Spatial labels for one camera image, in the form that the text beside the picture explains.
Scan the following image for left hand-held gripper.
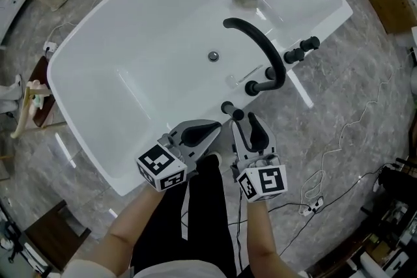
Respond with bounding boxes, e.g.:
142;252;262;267
136;119;223;192

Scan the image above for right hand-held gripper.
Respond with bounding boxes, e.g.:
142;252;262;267
230;111;288;204

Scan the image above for black handheld shower wand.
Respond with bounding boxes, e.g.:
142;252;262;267
220;101;245;121

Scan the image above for person's right forearm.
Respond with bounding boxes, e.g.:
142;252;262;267
246;200;281;278

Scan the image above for person's left forearm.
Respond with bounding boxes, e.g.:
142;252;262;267
102;187;164;275

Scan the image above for white rectangular bathtub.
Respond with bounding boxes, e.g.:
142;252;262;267
46;0;354;198

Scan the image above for person's black trousers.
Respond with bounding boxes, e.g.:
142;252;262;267
130;154;238;278

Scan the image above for white power strip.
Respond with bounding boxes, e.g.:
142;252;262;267
299;197;325;216

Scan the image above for black gooseneck faucet spout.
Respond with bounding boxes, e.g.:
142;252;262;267
222;17;287;96

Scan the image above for person's white shirt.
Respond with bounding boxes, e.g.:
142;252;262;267
61;257;248;278

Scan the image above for dark wooden stool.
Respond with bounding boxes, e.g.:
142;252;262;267
9;55;68;139

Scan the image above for small white power socket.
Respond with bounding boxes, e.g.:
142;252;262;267
43;41;59;60

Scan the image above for brown wooden cabinet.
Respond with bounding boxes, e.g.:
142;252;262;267
24;200;93;273

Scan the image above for tall closed cardboard box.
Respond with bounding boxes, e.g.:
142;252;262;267
366;0;417;36

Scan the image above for white cable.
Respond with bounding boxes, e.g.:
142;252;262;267
299;66;395;210

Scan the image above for cream long-handled brush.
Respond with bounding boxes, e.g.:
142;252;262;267
10;87;34;139

